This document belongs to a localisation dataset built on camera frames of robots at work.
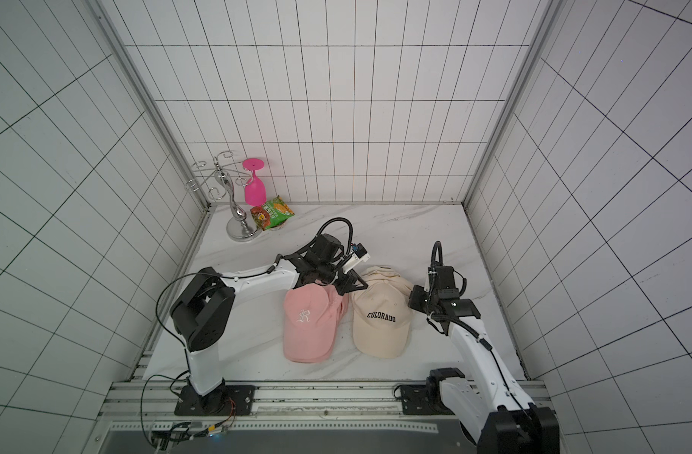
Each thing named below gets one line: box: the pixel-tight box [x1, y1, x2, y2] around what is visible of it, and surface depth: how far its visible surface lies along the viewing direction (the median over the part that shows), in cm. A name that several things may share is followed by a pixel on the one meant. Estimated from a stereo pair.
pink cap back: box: [283, 280, 349, 364], surface depth 81 cm
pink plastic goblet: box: [242, 157, 267, 207], surface depth 105 cm
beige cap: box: [350, 266, 413, 360], surface depth 82 cm
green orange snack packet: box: [250, 194, 296, 231], surface depth 109 cm
